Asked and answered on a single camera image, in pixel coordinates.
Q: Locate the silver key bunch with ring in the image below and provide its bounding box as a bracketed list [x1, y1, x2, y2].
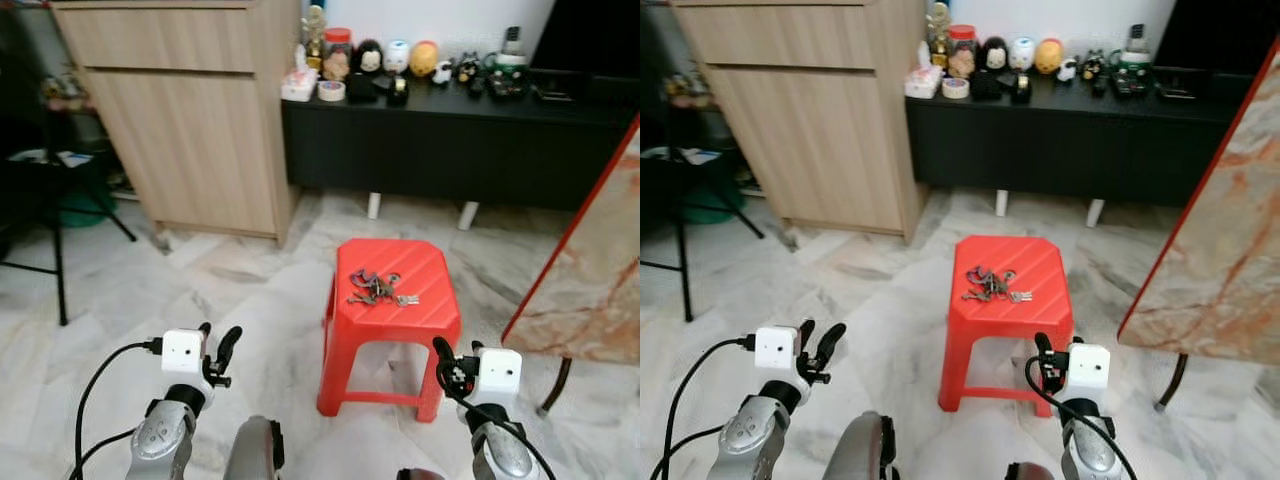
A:
[962, 265, 1033, 304]
[346, 269, 422, 309]

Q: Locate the red plastic stool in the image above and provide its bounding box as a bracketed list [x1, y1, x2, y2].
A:
[316, 238, 463, 424]
[937, 235, 1075, 413]

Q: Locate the grey left robot leg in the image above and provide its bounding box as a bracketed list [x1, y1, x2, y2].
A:
[822, 412, 899, 480]
[222, 415, 287, 480]

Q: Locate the dark brown table leg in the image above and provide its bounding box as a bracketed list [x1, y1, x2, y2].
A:
[539, 357, 574, 414]
[1155, 352, 1191, 411]

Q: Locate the marble table with red edge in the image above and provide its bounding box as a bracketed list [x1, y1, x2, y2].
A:
[501, 113, 641, 366]
[1117, 38, 1280, 366]

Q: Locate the black folding stand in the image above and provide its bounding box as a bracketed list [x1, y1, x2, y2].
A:
[640, 150, 766, 323]
[0, 150, 138, 327]

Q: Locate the green plastic basin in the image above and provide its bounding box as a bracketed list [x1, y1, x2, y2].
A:
[680, 185, 736, 226]
[55, 185, 109, 228]

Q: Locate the black tv console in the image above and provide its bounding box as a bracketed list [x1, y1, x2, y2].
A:
[281, 70, 641, 213]
[905, 68, 1266, 211]

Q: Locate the light wooden cabinet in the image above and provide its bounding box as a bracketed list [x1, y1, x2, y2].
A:
[668, 0, 926, 246]
[50, 0, 303, 248]

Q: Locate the white blue paper sheet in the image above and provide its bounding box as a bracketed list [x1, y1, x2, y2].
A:
[645, 147, 721, 166]
[10, 148, 96, 169]

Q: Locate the white tissue box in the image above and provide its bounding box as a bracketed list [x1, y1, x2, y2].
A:
[281, 68, 319, 103]
[905, 65, 944, 99]

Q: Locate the black haired doll figurine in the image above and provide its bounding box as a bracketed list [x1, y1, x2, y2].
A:
[977, 36, 1010, 74]
[353, 39, 386, 77]

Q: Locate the jar with red lid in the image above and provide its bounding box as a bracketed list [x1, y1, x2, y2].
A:
[322, 27, 354, 83]
[946, 24, 978, 79]

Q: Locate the gold figurine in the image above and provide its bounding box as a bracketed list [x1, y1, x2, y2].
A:
[926, 2, 953, 69]
[302, 3, 329, 71]

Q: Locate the black television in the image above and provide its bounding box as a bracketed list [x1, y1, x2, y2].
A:
[1152, 0, 1280, 73]
[528, 0, 641, 76]

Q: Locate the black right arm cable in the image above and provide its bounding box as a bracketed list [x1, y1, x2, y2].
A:
[1025, 358, 1139, 480]
[435, 360, 558, 480]

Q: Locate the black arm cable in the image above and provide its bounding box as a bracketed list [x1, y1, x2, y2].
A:
[66, 338, 164, 480]
[1025, 358, 1139, 480]
[435, 360, 558, 480]
[648, 335, 758, 480]

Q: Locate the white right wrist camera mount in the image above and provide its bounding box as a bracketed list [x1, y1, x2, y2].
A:
[1066, 343, 1112, 401]
[476, 347, 524, 403]

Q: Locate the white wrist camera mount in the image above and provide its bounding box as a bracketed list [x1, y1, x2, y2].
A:
[754, 326, 801, 373]
[476, 347, 524, 403]
[1066, 343, 1112, 401]
[160, 328, 209, 378]

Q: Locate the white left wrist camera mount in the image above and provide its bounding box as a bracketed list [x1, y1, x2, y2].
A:
[754, 326, 801, 373]
[160, 328, 209, 378]

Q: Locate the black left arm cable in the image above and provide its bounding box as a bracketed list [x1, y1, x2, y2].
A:
[66, 338, 164, 480]
[648, 335, 758, 480]

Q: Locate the cordless phone on green base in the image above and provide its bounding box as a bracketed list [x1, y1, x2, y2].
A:
[1112, 23, 1156, 99]
[487, 25, 531, 101]

